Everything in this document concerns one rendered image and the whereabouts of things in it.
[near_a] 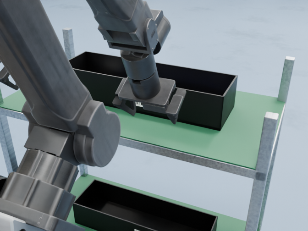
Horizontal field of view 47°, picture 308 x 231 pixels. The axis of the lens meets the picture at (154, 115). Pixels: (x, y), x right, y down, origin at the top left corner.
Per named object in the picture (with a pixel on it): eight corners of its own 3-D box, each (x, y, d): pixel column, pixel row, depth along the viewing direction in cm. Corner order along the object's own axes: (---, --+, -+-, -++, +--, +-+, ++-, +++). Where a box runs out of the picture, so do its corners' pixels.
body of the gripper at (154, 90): (131, 78, 76) (123, 53, 70) (177, 86, 72) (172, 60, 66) (119, 102, 72) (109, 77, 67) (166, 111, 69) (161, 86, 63)
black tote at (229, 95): (60, 96, 125) (56, 65, 120) (88, 78, 139) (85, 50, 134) (220, 131, 105) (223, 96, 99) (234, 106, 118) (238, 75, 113)
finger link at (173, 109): (159, 105, 81) (152, 77, 73) (189, 111, 78) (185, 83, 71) (148, 129, 77) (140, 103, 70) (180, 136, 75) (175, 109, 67)
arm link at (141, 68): (113, 54, 61) (143, 59, 59) (129, 28, 65) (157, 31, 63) (122, 81, 67) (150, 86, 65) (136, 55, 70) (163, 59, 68)
